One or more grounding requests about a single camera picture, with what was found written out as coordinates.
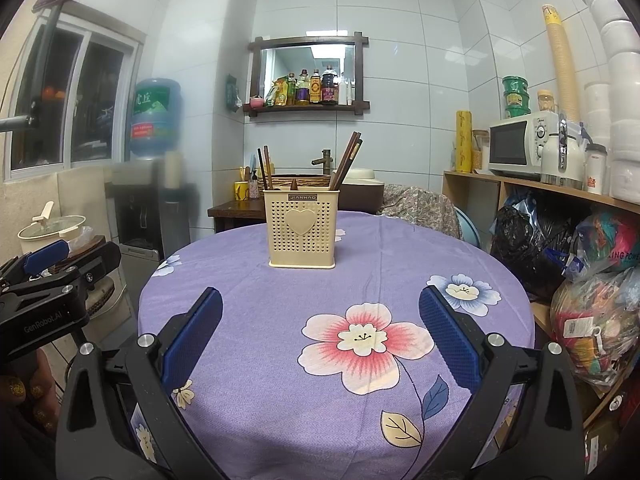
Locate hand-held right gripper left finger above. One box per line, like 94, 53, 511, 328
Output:
55, 287, 224, 480

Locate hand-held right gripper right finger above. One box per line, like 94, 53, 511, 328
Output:
419, 285, 586, 480

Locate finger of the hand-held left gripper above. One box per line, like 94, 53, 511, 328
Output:
0, 240, 71, 287
47, 241, 122, 293

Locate cream perforated utensil holder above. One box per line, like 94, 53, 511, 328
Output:
263, 187, 342, 268

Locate black chopstick yellow band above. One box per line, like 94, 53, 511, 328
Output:
336, 137, 363, 191

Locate person's left hand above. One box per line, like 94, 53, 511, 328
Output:
0, 347, 69, 443

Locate white pot with lid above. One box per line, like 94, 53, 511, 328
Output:
17, 201, 89, 257

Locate grey water dispenser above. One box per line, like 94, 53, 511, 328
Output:
105, 182, 195, 262

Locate blue stool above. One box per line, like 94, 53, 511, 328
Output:
457, 210, 482, 249

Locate purple floral tablecloth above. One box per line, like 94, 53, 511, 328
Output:
137, 210, 536, 480

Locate black plastic bag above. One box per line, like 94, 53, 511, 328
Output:
490, 199, 577, 297

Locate chair with floral cloth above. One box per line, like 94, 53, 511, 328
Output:
382, 184, 463, 242

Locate dark wooden side table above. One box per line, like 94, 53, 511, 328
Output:
207, 199, 386, 234

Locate wooden shelf unit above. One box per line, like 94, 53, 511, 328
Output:
442, 170, 640, 431

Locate blue water jug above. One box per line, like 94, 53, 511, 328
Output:
129, 77, 184, 161

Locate sliding window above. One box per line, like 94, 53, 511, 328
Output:
0, 0, 147, 182

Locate colourful plastic bags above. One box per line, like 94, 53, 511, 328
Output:
549, 210, 640, 388

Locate brown basin white lid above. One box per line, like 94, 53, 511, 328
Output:
344, 168, 385, 214

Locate glass jar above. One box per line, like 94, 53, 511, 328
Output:
472, 130, 490, 171

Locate wicker basket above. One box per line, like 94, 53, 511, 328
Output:
271, 172, 347, 191

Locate yellow roll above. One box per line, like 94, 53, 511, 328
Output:
454, 110, 474, 172

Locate white microwave oven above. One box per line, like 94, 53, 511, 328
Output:
487, 111, 560, 181

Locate white electric kettle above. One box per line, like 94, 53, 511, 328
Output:
541, 115, 587, 190

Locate bamboo faucet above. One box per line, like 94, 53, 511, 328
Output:
311, 148, 334, 176

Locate white tumbler cup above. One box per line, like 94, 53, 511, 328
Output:
586, 143, 609, 195

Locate stack of green bowls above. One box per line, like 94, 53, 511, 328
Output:
502, 75, 531, 120

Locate dark soy sauce bottle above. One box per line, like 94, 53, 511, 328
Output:
321, 62, 339, 106

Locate stack of yellow paper cups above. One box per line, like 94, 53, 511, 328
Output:
542, 4, 582, 127

